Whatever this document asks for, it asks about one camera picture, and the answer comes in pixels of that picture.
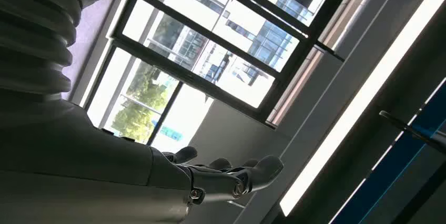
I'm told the black framed window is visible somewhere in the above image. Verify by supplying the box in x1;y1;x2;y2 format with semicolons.
84;0;363;154

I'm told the white light strip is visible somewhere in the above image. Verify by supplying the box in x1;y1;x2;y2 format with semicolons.
278;0;446;217

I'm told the blue panel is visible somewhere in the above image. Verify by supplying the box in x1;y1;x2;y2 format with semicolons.
329;78;446;224

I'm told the thin dark rod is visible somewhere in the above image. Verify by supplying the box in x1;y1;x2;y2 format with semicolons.
379;110;446;154

